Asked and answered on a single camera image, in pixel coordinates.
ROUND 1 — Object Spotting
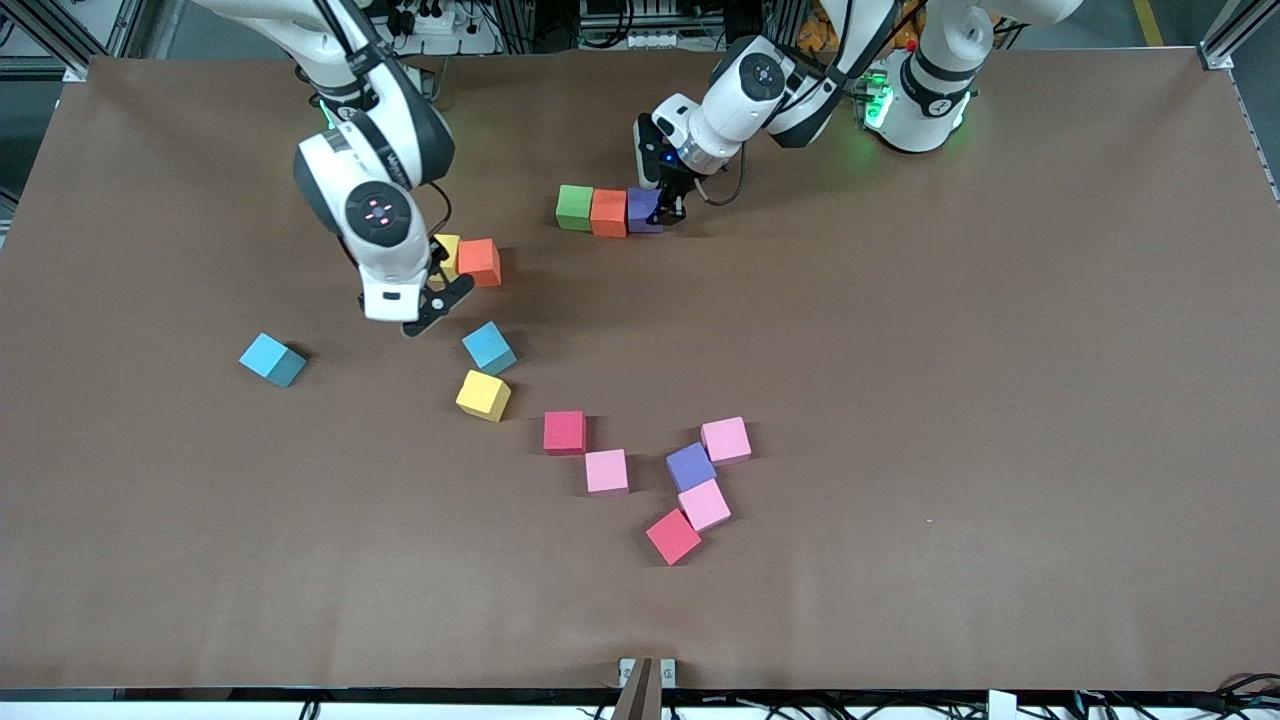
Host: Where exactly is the grey metal mount bracket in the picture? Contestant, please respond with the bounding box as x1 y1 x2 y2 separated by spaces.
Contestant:
618 656 678 689

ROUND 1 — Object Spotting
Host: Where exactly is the pile of orange snack bags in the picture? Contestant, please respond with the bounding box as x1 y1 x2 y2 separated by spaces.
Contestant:
797 5 836 53

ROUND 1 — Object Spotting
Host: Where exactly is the green foam block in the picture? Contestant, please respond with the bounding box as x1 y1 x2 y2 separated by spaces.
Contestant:
555 184 596 233

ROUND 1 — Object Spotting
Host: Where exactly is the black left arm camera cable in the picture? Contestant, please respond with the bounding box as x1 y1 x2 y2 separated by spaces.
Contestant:
700 140 749 208

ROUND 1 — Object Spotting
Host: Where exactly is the white power strip with plugs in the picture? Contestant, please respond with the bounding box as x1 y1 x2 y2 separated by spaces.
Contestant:
385 0 501 56

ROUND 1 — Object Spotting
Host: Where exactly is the orange foam block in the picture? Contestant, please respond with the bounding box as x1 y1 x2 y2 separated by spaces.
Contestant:
457 238 503 290
589 188 631 239

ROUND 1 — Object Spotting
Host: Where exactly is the bundle of thin cables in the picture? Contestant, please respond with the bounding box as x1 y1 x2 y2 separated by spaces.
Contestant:
1185 672 1280 717

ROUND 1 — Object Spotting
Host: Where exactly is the red foam block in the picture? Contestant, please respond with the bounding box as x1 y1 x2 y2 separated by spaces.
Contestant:
543 410 589 457
645 508 704 567

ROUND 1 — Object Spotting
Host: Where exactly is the brown camera mast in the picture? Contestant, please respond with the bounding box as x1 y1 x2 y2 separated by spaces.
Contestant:
610 657 664 720

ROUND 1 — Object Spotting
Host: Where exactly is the blue foam block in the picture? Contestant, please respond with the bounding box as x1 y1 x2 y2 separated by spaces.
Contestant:
461 320 519 377
238 332 309 389

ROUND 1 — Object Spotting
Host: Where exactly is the pink foam block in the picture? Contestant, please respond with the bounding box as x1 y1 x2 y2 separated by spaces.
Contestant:
700 416 753 467
677 478 733 533
584 448 631 497

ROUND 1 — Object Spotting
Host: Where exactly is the aluminium frame post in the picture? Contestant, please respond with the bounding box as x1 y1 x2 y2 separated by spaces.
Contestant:
0 0 151 81
1198 0 1280 71

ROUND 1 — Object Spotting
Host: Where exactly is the purple foam block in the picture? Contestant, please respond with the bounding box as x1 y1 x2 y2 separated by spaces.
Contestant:
665 442 718 493
626 187 667 235

